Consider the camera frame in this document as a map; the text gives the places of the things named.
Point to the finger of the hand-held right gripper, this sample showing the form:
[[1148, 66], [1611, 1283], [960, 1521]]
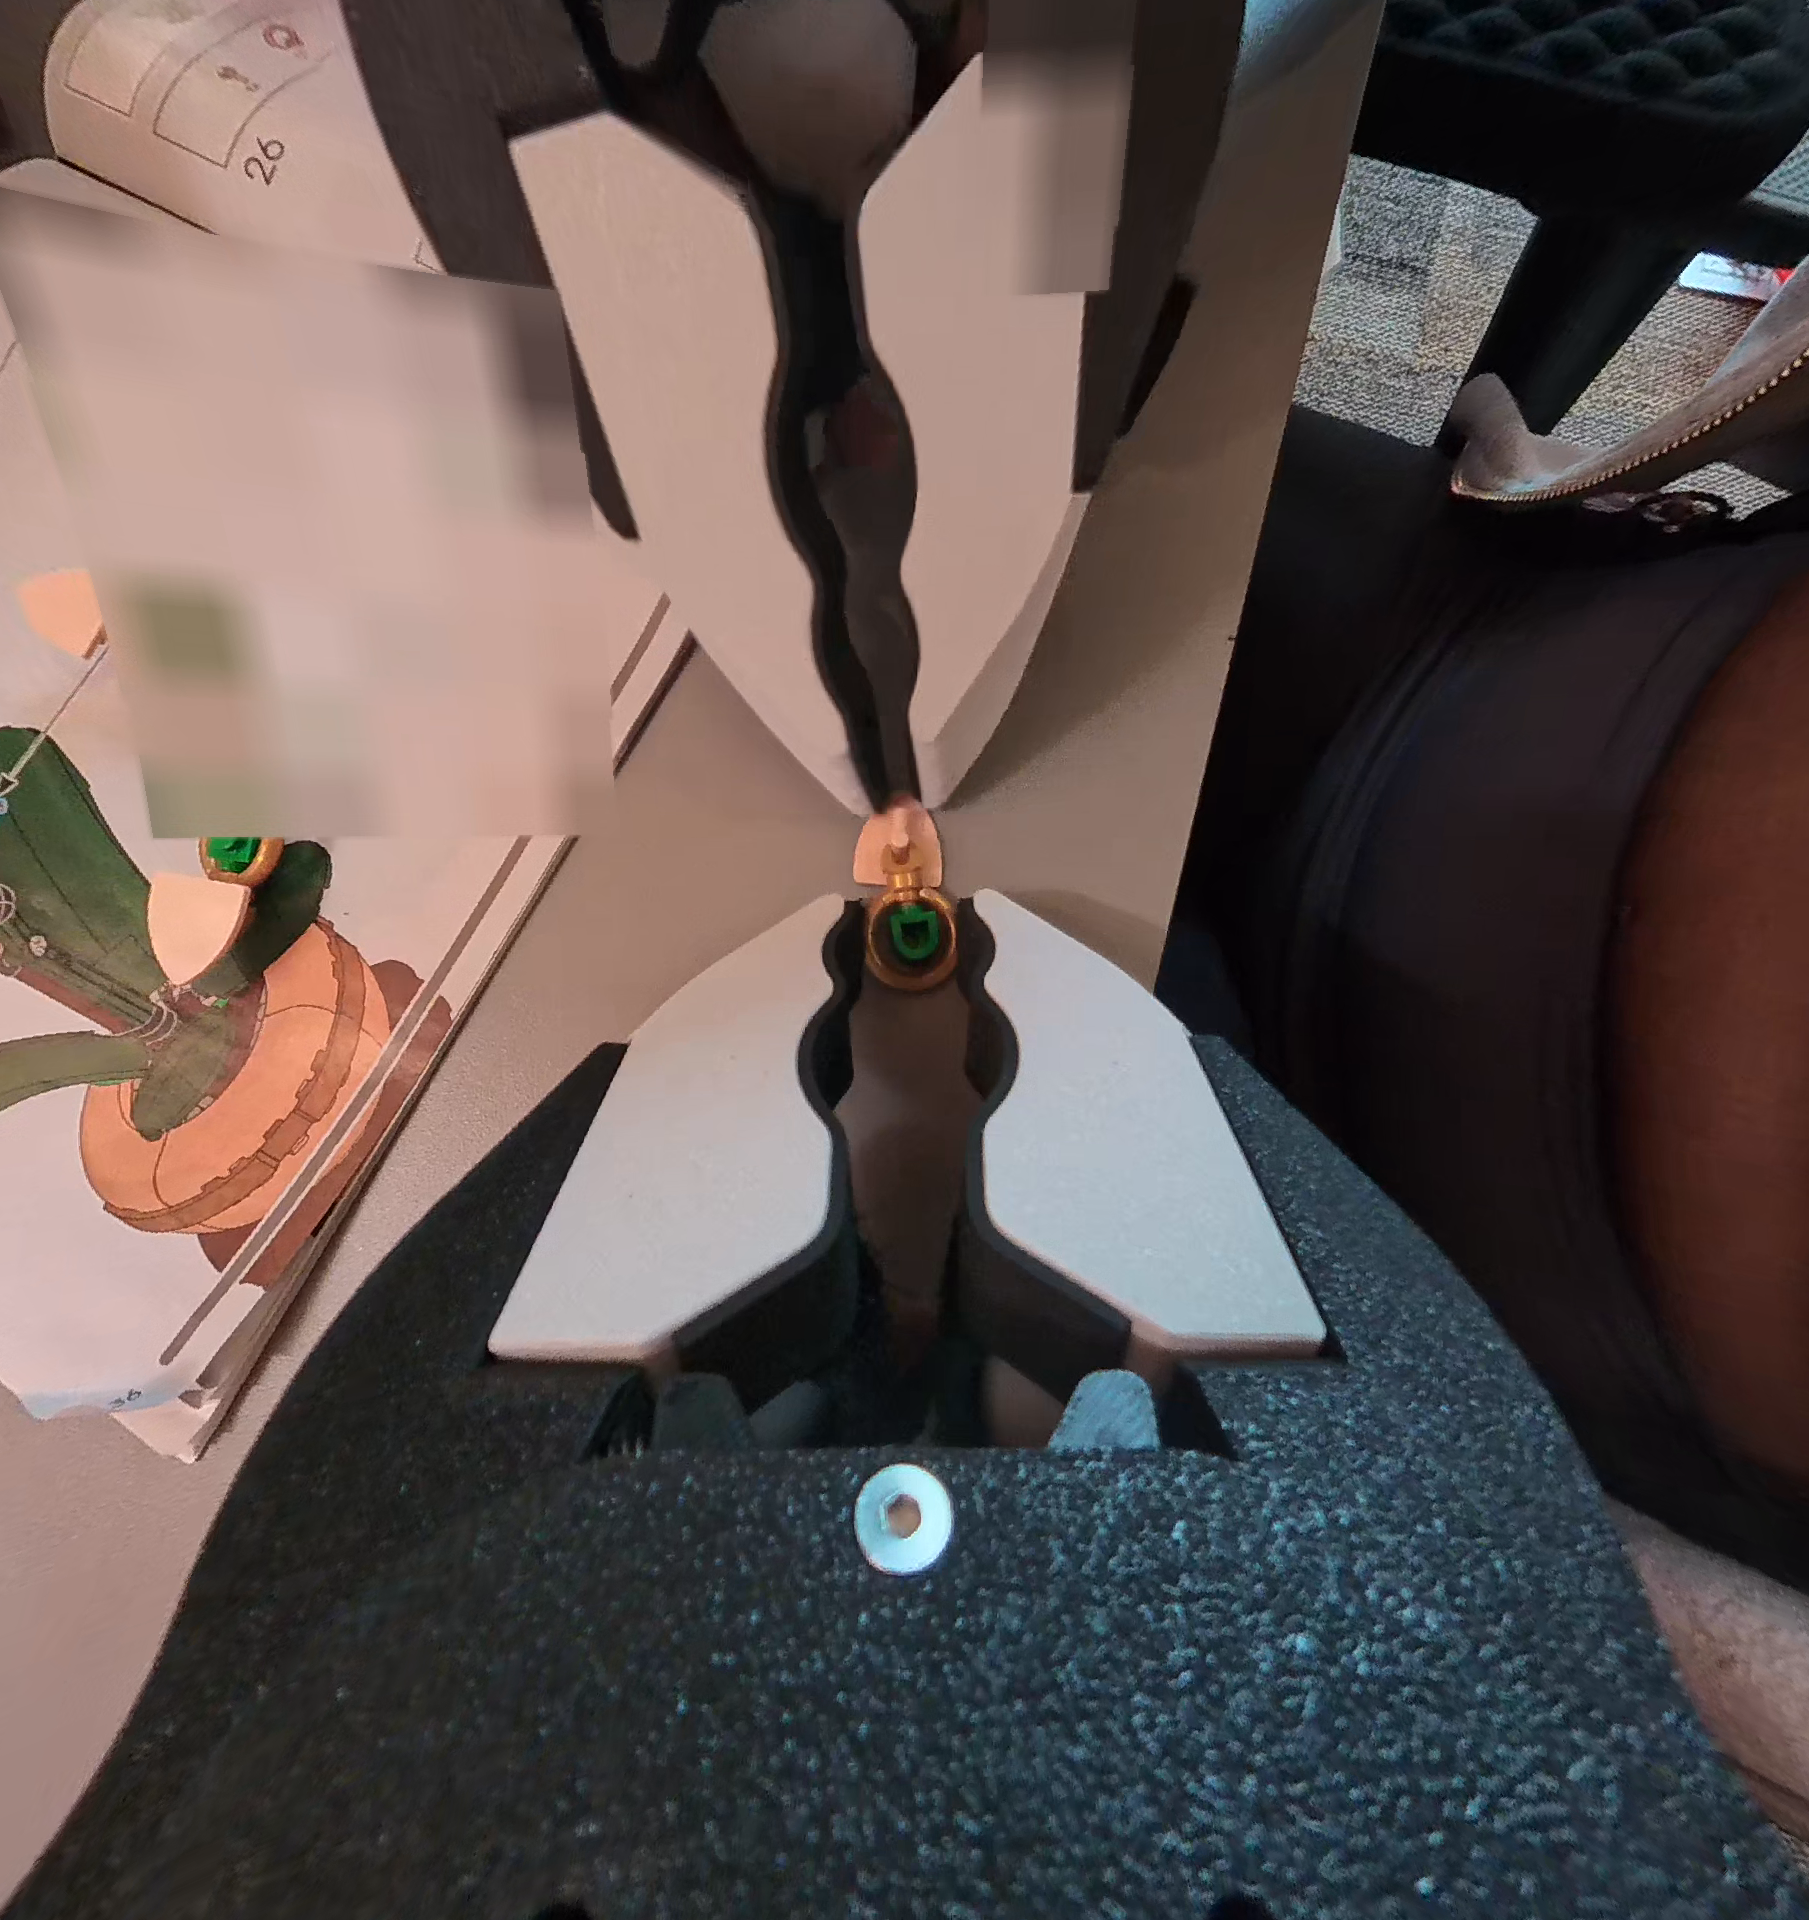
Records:
[[994, 480], [663, 377]]

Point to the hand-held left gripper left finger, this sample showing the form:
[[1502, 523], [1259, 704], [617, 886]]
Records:
[[695, 1170]]

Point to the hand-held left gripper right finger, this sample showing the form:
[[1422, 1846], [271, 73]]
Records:
[[1130, 1170]]

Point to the green stud toy piece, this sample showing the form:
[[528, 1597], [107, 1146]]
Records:
[[906, 938]]

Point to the peach petal toy piece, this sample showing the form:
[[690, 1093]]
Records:
[[873, 864]]

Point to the grey desk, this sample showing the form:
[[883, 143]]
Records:
[[95, 1649]]

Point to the black office chair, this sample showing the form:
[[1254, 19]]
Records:
[[1596, 301]]

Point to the instruction booklet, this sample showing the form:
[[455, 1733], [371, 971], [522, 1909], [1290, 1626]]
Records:
[[66, 1291]]

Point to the person's leg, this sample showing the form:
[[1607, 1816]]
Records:
[[1745, 976]]

